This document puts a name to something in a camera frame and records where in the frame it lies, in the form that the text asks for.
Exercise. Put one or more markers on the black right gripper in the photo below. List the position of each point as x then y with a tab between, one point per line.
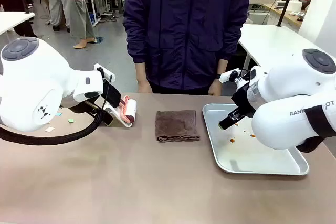
244	100

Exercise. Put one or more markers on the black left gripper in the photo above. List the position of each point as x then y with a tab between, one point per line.
113	95

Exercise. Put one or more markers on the pink lint roller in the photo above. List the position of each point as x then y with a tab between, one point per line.
130	108

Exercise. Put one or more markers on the brown cloth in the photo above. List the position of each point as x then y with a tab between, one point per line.
177	125

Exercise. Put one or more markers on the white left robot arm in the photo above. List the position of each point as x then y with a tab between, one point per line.
39	77

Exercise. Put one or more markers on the person right forearm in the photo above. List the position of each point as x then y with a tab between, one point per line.
141	72

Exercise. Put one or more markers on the person left forearm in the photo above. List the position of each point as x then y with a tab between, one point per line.
222	67

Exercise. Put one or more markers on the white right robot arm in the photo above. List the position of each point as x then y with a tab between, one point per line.
288	85

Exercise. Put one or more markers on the person right hand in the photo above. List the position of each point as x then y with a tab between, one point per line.
144	86

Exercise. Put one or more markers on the person left hand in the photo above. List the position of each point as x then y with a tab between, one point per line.
215	87

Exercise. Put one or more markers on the white lint roller stand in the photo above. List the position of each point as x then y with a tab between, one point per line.
116	117

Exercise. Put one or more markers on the silver metal tray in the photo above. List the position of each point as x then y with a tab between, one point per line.
236	155

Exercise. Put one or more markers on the black wrist watch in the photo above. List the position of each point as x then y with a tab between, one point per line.
219	76

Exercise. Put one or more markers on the green paper scrap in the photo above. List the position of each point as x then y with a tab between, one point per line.
71	120

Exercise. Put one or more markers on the black trousers of person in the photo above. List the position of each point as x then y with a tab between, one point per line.
181	90

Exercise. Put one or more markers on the blue paper scrap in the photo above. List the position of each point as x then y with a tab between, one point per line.
58	114

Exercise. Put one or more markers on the white paper scrap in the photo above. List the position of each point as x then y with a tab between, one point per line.
49	129

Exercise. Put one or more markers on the large white table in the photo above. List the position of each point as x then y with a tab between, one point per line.
273	43

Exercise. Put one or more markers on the figure in red grey skirt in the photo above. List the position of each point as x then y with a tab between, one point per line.
80	11

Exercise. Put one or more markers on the person in navy jacket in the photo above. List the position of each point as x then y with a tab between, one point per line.
183	24

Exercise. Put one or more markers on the bystander in grey trousers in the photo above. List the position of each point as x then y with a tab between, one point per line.
56	3

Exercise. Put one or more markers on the wooden workbench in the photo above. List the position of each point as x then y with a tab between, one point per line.
278	11

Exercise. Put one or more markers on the white side table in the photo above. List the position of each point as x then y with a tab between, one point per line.
13	20

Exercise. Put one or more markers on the bystander in black trousers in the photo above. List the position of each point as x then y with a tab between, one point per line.
13	6

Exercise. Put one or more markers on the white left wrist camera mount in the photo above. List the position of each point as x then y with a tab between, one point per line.
106	72

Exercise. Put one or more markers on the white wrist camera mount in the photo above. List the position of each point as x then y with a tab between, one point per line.
228	76
106	72

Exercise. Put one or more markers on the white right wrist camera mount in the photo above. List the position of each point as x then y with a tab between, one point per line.
228	76

